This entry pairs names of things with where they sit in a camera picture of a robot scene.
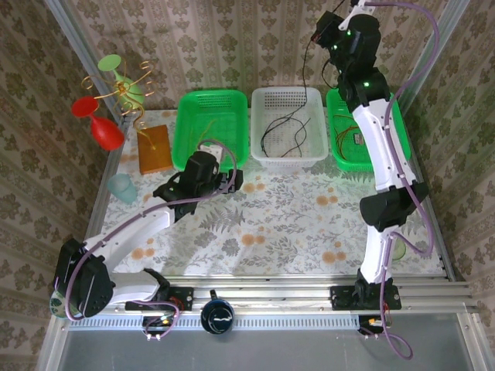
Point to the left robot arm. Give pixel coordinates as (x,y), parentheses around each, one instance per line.
(131,228)

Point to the floral fern print tablecloth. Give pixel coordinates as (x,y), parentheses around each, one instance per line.
(270,255)

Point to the green plastic wine glass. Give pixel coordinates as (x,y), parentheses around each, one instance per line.
(133,92)

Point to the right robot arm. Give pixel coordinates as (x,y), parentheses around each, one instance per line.
(383,147)

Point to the red plastic wine glass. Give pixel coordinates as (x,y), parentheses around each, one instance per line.
(104,133)

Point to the blue red barcode label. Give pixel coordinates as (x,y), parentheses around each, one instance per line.
(357,139)

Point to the frosted blue plastic cup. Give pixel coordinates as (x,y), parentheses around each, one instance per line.
(121,187)

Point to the white plastic basket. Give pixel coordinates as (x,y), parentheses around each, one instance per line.
(286,96)

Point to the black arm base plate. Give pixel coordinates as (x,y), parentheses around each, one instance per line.
(183,297)
(340,299)

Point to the clear green plastic cup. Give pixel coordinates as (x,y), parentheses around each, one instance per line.
(400,251)

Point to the aluminium frame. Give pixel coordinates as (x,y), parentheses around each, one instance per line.
(270,293)

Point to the plain green plastic basket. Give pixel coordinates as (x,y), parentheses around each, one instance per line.
(228,116)

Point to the black connector block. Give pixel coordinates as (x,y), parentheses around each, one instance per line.
(154,324)
(371,324)

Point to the leaf pattern bowl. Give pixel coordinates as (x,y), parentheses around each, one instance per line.
(56,305)

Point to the green plastic basket with label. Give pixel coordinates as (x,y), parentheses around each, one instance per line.
(332,116)

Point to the dark blue mug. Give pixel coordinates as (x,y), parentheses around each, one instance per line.
(217,317)

